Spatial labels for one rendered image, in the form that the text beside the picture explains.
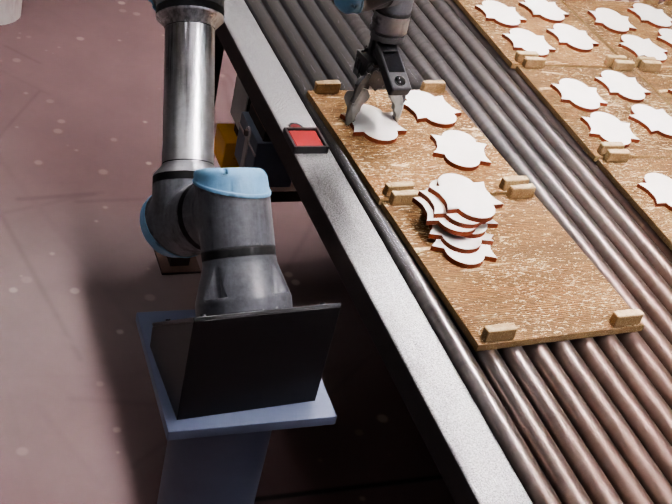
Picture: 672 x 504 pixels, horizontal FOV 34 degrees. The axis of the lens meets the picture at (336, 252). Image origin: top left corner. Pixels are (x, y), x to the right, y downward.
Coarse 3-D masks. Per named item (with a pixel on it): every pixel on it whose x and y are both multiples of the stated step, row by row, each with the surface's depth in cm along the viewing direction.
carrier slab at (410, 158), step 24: (312, 96) 237; (336, 96) 239; (384, 96) 244; (336, 120) 231; (408, 120) 238; (456, 120) 242; (360, 144) 225; (408, 144) 229; (432, 144) 231; (360, 168) 218; (384, 168) 220; (408, 168) 222; (432, 168) 223; (480, 168) 228; (504, 168) 230; (504, 192) 222
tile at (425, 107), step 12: (408, 96) 244; (420, 96) 245; (432, 96) 246; (408, 108) 241; (420, 108) 241; (432, 108) 242; (444, 108) 243; (420, 120) 238; (432, 120) 237; (444, 120) 239
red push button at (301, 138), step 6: (294, 132) 225; (300, 132) 225; (306, 132) 226; (312, 132) 226; (294, 138) 223; (300, 138) 223; (306, 138) 224; (312, 138) 224; (318, 138) 225; (300, 144) 222; (306, 144) 222; (312, 144) 223; (318, 144) 223
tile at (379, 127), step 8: (360, 112) 234; (368, 112) 234; (376, 112) 235; (384, 112) 236; (392, 112) 237; (360, 120) 231; (368, 120) 232; (376, 120) 232; (384, 120) 233; (392, 120) 234; (352, 128) 229; (360, 128) 228; (368, 128) 229; (376, 128) 230; (384, 128) 230; (392, 128) 231; (400, 128) 232; (368, 136) 227; (376, 136) 227; (384, 136) 228; (392, 136) 228; (384, 144) 227
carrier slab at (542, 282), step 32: (416, 224) 206; (512, 224) 213; (544, 224) 215; (416, 256) 199; (512, 256) 204; (544, 256) 206; (576, 256) 208; (448, 288) 192; (480, 288) 194; (512, 288) 196; (544, 288) 198; (576, 288) 200; (608, 288) 202; (480, 320) 186; (512, 320) 188; (544, 320) 190; (576, 320) 192; (608, 320) 194
